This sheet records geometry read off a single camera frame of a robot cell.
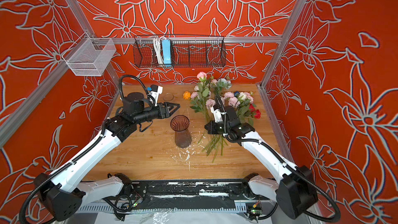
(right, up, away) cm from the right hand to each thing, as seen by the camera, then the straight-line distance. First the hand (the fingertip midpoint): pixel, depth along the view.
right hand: (203, 126), depth 78 cm
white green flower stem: (+15, +25, +32) cm, 43 cm away
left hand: (-12, +11, -11) cm, 20 cm away
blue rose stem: (+25, +18, +28) cm, 42 cm away
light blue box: (-21, +41, +11) cm, 47 cm away
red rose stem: (+36, +5, +20) cm, 41 cm away
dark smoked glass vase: (-12, +1, +2) cm, 12 cm away
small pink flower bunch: (-1, +12, +29) cm, 31 cm away
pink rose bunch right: (+30, +14, +23) cm, 40 cm away
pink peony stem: (+9, -11, +12) cm, 18 cm away
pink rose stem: (0, +20, +7) cm, 22 cm away
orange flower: (-11, +17, +30) cm, 36 cm away
